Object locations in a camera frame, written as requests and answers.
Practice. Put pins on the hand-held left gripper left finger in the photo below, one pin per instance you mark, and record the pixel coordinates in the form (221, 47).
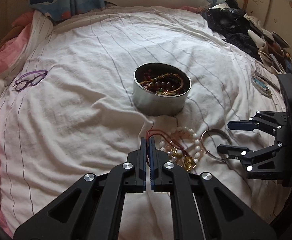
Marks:
(143, 160)

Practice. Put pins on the beige cloth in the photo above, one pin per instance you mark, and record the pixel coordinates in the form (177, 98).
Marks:
(263, 47)

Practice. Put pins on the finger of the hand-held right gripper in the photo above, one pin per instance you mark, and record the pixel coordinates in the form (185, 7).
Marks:
(227, 148)
(238, 125)

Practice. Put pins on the dark clothes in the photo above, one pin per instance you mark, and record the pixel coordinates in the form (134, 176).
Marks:
(231, 27)

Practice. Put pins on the silver bangle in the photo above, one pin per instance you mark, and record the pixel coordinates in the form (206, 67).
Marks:
(217, 130)

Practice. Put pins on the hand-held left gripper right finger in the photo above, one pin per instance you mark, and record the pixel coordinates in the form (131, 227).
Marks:
(152, 162)

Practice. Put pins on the round metal tin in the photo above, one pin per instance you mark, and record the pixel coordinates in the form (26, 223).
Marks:
(158, 105)

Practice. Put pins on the white striped duvet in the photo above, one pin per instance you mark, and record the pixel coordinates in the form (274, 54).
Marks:
(73, 130)

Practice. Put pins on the purple glasses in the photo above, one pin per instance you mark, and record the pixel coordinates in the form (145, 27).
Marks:
(28, 81)

